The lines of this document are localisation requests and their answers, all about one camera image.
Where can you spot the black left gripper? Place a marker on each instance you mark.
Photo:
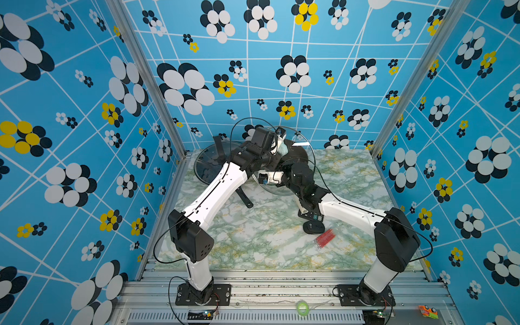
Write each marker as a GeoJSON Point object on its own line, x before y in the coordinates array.
{"type": "Point", "coordinates": [275, 162]}

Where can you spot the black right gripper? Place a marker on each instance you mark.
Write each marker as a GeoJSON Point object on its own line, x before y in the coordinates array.
{"type": "Point", "coordinates": [288, 170]}

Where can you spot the glass pot lid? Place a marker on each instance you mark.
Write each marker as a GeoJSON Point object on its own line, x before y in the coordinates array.
{"type": "Point", "coordinates": [210, 161]}
{"type": "Point", "coordinates": [298, 137]}

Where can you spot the light green microfiber cloth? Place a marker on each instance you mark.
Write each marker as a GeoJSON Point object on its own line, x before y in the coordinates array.
{"type": "Point", "coordinates": [282, 148]}

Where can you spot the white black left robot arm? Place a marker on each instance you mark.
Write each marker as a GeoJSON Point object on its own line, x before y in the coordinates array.
{"type": "Point", "coordinates": [188, 228]}

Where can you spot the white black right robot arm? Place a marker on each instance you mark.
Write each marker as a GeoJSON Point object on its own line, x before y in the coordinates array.
{"type": "Point", "coordinates": [395, 240]}

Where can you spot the black calculator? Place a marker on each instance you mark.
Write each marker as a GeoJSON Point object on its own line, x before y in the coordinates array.
{"type": "Point", "coordinates": [310, 215]}

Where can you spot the black computer mouse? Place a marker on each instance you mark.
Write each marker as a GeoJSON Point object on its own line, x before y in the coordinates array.
{"type": "Point", "coordinates": [313, 227]}

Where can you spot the red items in bag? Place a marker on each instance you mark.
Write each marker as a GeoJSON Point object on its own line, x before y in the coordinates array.
{"type": "Point", "coordinates": [324, 239]}

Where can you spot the green tape roll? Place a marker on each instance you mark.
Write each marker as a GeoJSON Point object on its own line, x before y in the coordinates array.
{"type": "Point", "coordinates": [303, 309]}

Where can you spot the right green circuit board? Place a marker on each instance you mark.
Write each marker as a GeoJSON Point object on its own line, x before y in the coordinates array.
{"type": "Point", "coordinates": [374, 317]}

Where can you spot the orange toy car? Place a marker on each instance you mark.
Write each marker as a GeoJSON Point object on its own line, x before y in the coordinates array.
{"type": "Point", "coordinates": [428, 312]}

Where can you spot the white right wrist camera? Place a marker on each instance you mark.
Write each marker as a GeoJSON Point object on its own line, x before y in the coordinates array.
{"type": "Point", "coordinates": [272, 178]}

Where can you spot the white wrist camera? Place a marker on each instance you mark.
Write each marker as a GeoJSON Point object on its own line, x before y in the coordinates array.
{"type": "Point", "coordinates": [272, 178]}
{"type": "Point", "coordinates": [281, 134]}

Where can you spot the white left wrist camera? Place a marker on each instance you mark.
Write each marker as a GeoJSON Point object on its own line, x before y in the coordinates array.
{"type": "Point", "coordinates": [281, 134]}

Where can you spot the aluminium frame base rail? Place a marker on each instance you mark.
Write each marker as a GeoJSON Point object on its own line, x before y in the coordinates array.
{"type": "Point", "coordinates": [270, 297]}

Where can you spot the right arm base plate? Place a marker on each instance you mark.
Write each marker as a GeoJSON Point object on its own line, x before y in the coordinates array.
{"type": "Point", "coordinates": [352, 295]}

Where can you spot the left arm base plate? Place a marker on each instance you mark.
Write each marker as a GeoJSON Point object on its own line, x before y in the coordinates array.
{"type": "Point", "coordinates": [213, 295]}

